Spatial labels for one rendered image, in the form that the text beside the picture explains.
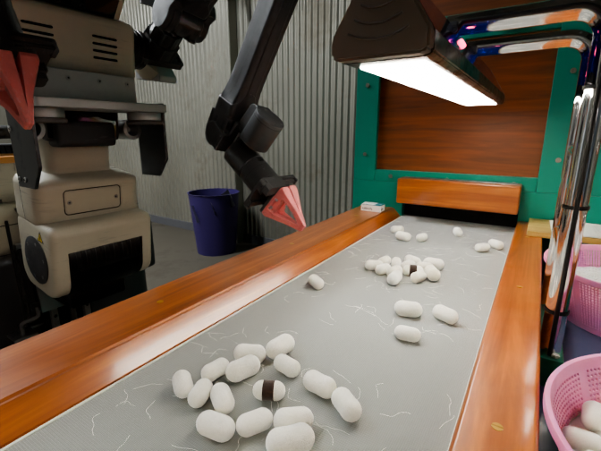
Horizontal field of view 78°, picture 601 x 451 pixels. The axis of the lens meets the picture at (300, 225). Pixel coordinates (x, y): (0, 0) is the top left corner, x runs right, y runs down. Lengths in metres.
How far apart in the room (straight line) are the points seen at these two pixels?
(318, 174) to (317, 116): 0.42
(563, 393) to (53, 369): 0.48
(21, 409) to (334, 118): 2.57
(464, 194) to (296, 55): 2.20
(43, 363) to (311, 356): 0.27
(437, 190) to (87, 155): 0.85
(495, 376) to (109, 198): 0.81
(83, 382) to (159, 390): 0.07
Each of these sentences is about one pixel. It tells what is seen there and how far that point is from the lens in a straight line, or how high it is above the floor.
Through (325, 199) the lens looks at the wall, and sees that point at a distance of 2.86.
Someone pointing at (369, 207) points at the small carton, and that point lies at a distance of 1.07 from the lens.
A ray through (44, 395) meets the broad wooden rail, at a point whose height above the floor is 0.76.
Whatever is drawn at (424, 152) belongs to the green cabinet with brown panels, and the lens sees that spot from 1.12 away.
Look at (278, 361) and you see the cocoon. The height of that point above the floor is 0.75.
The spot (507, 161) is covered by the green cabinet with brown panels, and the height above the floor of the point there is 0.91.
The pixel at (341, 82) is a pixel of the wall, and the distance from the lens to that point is 2.78.
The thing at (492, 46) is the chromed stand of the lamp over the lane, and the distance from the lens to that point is 0.68.
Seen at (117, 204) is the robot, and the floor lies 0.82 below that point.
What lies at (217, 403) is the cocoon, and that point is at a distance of 0.36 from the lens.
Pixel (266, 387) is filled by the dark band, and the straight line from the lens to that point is 0.37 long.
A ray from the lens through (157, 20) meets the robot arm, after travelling 0.98.
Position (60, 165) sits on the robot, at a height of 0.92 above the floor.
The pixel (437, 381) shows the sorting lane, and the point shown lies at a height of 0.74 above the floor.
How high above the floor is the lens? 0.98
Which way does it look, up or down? 14 degrees down
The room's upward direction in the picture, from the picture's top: straight up
